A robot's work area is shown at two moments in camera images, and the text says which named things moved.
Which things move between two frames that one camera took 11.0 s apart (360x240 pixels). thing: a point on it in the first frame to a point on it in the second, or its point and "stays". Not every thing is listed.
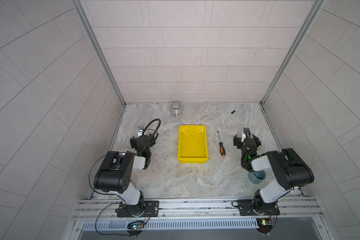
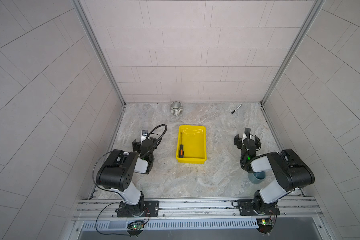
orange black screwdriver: x=221 y=147 to x=181 y=149
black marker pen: x=232 y=112 stays
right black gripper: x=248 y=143 stays
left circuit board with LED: x=135 y=226 stays
